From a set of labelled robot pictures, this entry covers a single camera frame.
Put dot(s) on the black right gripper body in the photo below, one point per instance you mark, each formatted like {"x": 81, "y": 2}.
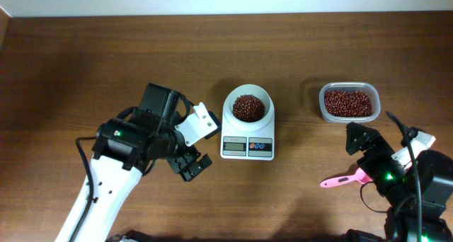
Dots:
{"x": 370, "y": 153}

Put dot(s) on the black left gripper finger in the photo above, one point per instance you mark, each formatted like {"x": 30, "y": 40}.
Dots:
{"x": 194, "y": 169}
{"x": 180, "y": 164}

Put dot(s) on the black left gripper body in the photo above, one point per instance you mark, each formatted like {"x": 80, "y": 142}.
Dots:
{"x": 180, "y": 150}

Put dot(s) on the pink measuring scoop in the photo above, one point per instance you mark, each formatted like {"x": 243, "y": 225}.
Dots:
{"x": 358, "y": 176}

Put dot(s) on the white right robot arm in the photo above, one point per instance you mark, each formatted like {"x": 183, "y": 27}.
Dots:
{"x": 417, "y": 194}

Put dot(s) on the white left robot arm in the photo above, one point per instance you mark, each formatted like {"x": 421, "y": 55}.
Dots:
{"x": 165, "y": 125}

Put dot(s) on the white digital kitchen scale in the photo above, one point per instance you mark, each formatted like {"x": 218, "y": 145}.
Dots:
{"x": 248, "y": 142}

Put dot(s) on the clear plastic bean container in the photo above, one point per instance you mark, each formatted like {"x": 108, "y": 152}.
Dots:
{"x": 350, "y": 86}

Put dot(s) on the red beans in container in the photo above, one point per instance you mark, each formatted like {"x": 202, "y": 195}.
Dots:
{"x": 347, "y": 103}

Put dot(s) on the red beans in bowl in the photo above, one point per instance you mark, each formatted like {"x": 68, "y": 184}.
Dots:
{"x": 248, "y": 108}

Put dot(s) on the white round bowl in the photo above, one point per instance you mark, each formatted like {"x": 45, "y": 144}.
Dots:
{"x": 248, "y": 89}

